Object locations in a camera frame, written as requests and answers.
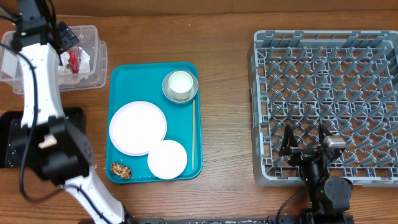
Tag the grey dishwasher rack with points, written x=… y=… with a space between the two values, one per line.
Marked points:
x=345 y=80

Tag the wooden chopstick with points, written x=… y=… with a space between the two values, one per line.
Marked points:
x=193 y=133

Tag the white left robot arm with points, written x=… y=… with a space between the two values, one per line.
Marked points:
x=52 y=146

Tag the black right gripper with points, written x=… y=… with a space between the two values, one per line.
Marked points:
x=301 y=153

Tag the white cup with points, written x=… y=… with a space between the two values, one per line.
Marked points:
x=180 y=84

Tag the small white paper piece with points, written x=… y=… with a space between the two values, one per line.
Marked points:
x=84 y=66

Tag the grey saucer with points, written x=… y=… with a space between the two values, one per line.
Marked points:
x=167 y=93

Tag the black plastic tray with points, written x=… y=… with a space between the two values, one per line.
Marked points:
x=10 y=155

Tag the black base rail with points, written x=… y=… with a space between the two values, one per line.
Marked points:
x=217 y=221

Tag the small white plate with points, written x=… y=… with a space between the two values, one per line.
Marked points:
x=167 y=160

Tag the teal serving tray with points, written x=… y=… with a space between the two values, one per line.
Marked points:
x=143 y=82

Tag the red snack wrapper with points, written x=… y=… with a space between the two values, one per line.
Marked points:
x=74 y=59

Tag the large white plate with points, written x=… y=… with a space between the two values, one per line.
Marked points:
x=137 y=127

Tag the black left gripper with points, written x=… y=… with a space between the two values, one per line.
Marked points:
x=68 y=37

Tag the white napkin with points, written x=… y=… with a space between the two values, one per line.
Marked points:
x=63 y=69

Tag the brown food scrap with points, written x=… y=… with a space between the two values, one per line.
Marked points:
x=121 y=171

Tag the clear plastic bin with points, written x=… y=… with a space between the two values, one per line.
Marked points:
x=89 y=41

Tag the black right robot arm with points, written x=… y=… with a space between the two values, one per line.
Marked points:
x=329 y=196

